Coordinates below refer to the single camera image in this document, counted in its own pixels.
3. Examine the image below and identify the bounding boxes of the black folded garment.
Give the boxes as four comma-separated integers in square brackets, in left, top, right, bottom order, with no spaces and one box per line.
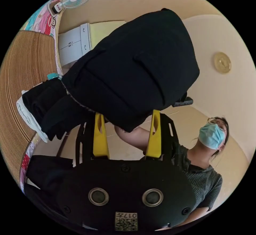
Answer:
[24,155,75,195]

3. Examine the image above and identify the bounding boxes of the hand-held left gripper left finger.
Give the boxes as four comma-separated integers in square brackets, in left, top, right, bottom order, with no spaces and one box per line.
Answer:
[93,112,110,157]

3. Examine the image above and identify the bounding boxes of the round ceiling lamp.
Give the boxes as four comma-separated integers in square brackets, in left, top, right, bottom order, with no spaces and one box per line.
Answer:
[214,52,232,74]

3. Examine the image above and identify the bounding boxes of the black pants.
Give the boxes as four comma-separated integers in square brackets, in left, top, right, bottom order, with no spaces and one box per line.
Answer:
[61,8,201,133]

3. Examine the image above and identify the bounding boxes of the person's body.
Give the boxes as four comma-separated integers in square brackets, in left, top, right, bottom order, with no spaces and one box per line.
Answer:
[140,116,230,230]

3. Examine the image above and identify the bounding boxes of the person's right forearm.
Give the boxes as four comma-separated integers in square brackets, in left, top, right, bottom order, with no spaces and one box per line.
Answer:
[114,125,151,153]

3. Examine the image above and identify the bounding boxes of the white cupboard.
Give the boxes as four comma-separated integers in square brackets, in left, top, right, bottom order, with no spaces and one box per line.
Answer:
[58,23,93,67]

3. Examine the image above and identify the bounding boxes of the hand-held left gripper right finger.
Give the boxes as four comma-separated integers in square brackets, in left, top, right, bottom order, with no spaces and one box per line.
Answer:
[145,109,162,159]

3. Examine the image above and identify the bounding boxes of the pile of clothes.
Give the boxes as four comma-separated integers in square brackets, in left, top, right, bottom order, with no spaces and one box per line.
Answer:
[16,78,96,143]

